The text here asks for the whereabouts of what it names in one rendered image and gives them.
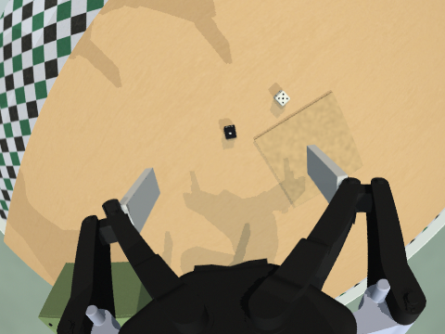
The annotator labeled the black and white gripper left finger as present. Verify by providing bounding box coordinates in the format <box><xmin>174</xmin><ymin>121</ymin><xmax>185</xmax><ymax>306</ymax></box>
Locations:
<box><xmin>57</xmin><ymin>168</ymin><xmax>209</xmax><ymax>334</ymax></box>

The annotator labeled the tan square mat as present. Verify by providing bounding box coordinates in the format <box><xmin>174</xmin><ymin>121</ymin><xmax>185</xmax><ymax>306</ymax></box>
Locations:
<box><xmin>254</xmin><ymin>92</ymin><xmax>363</xmax><ymax>207</ymax></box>

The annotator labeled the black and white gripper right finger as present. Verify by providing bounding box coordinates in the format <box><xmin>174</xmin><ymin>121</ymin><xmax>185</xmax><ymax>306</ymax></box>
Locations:
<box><xmin>248</xmin><ymin>145</ymin><xmax>426</xmax><ymax>334</ymax></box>

